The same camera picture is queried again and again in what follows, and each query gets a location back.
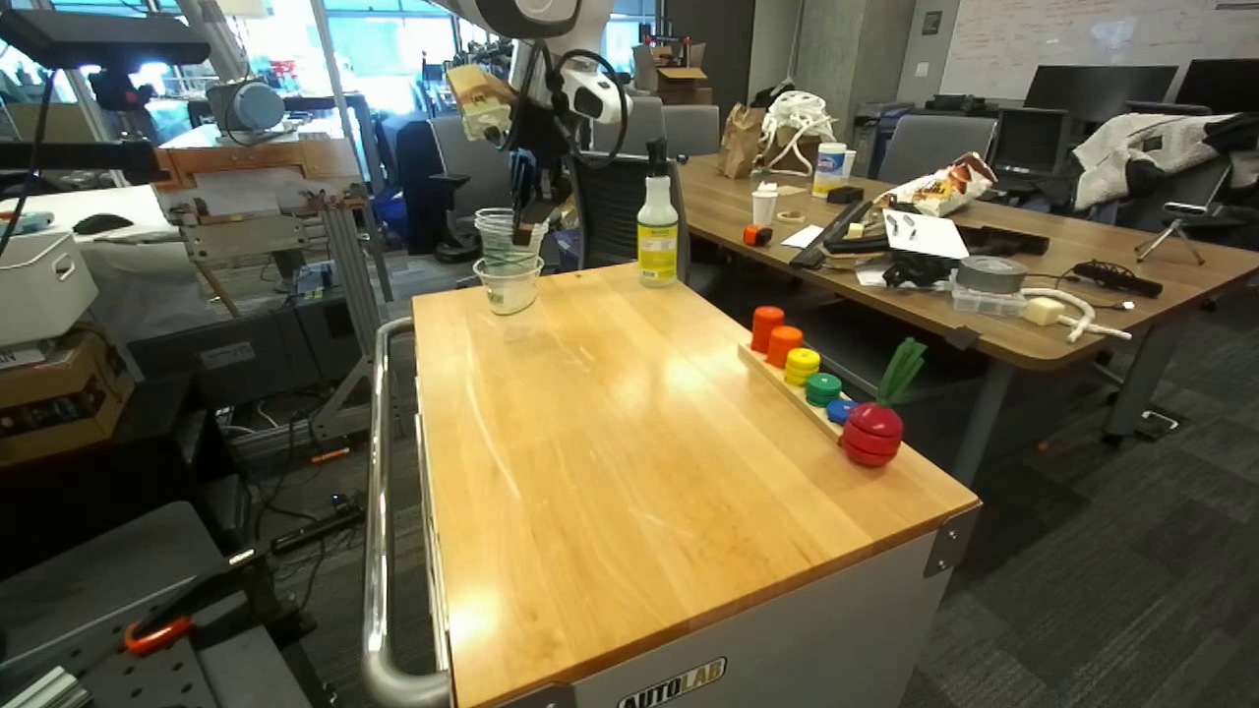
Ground large white sheet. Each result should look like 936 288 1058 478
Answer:
879 210 974 263

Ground dark computer monitor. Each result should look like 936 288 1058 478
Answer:
986 103 1079 180

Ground flat black device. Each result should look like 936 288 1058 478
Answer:
1069 258 1170 303

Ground large red toy peg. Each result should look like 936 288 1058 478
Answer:
838 399 909 473

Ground white mesh bundle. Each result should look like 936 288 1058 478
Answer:
758 86 838 174

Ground crumpled chip bag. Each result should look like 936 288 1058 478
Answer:
889 150 1005 222

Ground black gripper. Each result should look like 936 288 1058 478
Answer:
496 115 576 241

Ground brown cardboard box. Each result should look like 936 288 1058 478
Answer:
0 328 143 470

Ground clear plastic cup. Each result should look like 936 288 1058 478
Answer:
473 213 519 272
469 251 547 321
473 210 519 263
473 201 519 251

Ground black perforated board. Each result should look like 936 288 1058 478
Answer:
0 498 317 708

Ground colourful toy blocks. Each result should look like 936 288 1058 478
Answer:
734 339 854 445

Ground white charger cable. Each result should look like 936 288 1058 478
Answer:
1016 284 1136 348

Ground wooden office desk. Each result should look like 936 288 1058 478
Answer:
671 153 1259 484

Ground grey metal cart body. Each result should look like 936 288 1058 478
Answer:
435 503 986 708

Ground orange clamp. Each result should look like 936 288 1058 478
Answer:
122 612 202 661

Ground long black bar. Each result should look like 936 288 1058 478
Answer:
784 195 919 272

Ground green toy stick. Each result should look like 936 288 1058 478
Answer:
875 336 934 411

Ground white storage box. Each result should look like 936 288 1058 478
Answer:
0 231 101 352

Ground grey office chair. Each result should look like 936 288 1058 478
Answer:
875 111 1005 189

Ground grey tape roll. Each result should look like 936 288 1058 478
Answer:
951 251 1036 313

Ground green toy peg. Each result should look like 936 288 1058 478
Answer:
801 372 847 415

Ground black curved tool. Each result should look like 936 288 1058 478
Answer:
959 226 1053 262

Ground white tub container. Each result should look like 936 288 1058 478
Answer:
812 134 856 201

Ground black box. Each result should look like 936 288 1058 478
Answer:
576 150 650 272

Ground light jacket on chair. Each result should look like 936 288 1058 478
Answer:
1069 111 1242 213

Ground yellow toy peg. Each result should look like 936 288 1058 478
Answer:
784 343 827 395

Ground small white bottle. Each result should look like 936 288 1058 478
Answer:
746 179 787 230

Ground chrome cart handle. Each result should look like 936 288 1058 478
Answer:
357 313 456 708

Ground yellow label spray bottle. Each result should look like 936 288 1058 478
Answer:
632 140 683 293

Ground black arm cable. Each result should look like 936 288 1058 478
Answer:
553 49 637 144

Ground brown paper bag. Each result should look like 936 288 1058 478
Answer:
716 103 772 187

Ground dark orange toy peg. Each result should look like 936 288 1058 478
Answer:
746 303 791 360

